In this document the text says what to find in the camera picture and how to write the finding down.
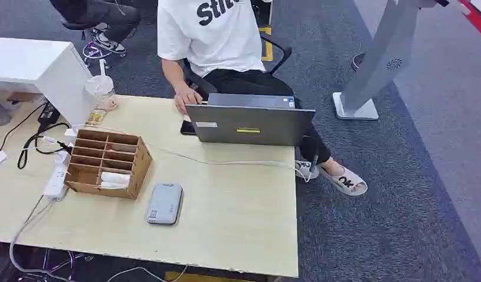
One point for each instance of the white cards stack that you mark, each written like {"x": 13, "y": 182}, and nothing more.
{"x": 115, "y": 179}

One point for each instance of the seated person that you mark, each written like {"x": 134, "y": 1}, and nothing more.
{"x": 213, "y": 43}

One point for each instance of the person's right hand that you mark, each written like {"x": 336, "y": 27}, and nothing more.
{"x": 187, "y": 98}

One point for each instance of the purple chair base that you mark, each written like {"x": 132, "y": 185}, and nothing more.
{"x": 93, "y": 51}

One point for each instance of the black phone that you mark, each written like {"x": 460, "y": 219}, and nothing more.
{"x": 187, "y": 128}

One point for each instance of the pale slipper with black print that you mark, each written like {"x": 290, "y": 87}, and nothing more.
{"x": 346, "y": 182}
{"x": 304, "y": 169}

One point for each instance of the person in dark trousers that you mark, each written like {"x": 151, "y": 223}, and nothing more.
{"x": 96, "y": 15}

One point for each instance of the wooden compartment box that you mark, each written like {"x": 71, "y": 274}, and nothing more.
{"x": 139, "y": 163}

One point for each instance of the grey card case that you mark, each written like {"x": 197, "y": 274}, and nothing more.
{"x": 165, "y": 204}

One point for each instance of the white cabinet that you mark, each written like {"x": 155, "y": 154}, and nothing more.
{"x": 38, "y": 66}

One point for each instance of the grey floor stand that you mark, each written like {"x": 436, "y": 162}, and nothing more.
{"x": 384, "y": 58}

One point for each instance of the white power strip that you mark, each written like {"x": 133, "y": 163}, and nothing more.
{"x": 56, "y": 179}

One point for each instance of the black power adapter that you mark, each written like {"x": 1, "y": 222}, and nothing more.
{"x": 48, "y": 114}

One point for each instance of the grey laptop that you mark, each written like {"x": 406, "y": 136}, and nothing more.
{"x": 256, "y": 124}

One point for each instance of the red barrier strip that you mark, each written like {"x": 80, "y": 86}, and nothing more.
{"x": 478, "y": 19}

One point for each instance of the clear plastic cup with straw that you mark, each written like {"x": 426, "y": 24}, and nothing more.
{"x": 100, "y": 88}

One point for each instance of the black and white sneaker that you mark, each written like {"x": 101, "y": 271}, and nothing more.
{"x": 110, "y": 44}

